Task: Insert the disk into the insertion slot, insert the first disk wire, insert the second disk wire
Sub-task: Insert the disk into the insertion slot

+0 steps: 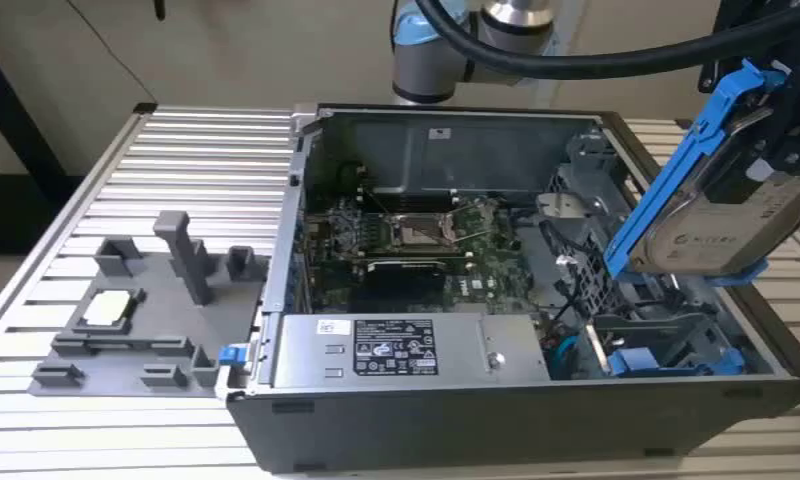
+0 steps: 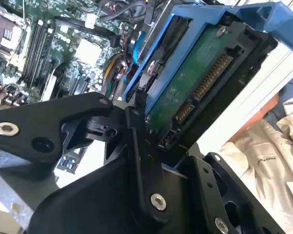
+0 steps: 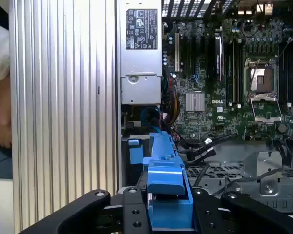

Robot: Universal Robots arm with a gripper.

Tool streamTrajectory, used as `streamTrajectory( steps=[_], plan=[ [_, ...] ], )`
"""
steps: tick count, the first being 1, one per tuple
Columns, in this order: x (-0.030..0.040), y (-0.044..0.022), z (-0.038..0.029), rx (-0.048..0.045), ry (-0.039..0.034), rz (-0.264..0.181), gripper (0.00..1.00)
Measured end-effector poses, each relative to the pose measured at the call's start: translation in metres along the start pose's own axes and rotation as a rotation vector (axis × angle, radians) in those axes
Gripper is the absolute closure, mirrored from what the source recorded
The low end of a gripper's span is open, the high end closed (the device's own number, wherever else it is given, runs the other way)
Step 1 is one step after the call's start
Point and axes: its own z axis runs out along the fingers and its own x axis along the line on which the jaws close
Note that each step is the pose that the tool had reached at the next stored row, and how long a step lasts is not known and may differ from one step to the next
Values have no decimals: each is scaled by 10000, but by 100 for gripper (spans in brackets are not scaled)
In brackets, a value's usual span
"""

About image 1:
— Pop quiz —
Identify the hard disk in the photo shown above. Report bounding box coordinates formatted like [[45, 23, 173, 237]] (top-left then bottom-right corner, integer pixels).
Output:
[[602, 57, 800, 290]]

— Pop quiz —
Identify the multicoloured disk power wire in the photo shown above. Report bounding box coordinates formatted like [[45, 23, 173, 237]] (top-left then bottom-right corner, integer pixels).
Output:
[[539, 319, 576, 352]]

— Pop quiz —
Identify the grey metal disk bay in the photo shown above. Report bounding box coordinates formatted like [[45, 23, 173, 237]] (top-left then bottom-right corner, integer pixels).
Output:
[[538, 134, 775, 382]]

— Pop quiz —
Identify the blue disk carrier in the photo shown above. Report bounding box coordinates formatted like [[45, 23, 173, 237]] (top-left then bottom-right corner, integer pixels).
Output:
[[604, 348, 743, 379]]

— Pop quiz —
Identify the green motherboard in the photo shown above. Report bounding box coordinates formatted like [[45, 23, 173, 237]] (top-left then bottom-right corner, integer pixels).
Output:
[[303, 194, 542, 316]]

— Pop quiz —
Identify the metal socket cover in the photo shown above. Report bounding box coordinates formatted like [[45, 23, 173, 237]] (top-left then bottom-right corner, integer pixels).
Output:
[[443, 197, 490, 242]]

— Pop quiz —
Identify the CPU socket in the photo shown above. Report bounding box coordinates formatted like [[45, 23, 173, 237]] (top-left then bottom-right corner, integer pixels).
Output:
[[387, 212, 456, 250]]

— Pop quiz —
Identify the black open PC case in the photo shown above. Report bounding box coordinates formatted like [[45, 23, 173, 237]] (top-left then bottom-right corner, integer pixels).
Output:
[[225, 102, 800, 474]]

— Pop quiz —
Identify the silver power supply with label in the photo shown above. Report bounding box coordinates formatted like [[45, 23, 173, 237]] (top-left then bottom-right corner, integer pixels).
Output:
[[269, 312, 552, 390]]

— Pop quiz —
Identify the blue case latch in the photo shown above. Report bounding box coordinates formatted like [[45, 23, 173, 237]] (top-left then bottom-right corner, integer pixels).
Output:
[[217, 344, 249, 369]]

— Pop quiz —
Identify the grey parts rack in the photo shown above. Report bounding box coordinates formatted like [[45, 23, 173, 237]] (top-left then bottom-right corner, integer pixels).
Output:
[[31, 209, 272, 399]]

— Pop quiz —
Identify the silver CPU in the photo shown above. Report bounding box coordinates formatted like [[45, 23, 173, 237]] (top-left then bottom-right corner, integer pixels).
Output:
[[83, 290, 139, 326]]

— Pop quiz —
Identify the thick black robot cable hose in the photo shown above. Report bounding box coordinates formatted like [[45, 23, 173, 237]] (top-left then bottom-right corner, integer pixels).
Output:
[[410, 0, 800, 81]]

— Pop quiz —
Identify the black disk data wire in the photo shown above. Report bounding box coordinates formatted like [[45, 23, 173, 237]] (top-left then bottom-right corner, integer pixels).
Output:
[[538, 219, 606, 321]]

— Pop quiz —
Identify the blue wire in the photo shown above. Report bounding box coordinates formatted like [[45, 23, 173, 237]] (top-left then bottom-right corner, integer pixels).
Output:
[[551, 332, 580, 372]]

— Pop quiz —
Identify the black desk frame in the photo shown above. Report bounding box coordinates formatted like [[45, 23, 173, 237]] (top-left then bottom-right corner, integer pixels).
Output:
[[0, 27, 85, 254]]

